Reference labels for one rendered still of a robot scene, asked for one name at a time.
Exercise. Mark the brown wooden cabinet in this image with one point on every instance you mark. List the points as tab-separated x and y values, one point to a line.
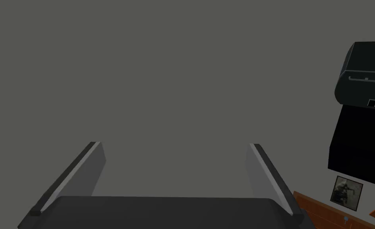
337	214

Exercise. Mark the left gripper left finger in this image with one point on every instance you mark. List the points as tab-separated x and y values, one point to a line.
79	173

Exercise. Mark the framed dark picture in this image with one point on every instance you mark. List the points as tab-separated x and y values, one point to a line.
346	193

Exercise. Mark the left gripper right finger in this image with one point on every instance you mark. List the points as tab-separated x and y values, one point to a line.
265	173

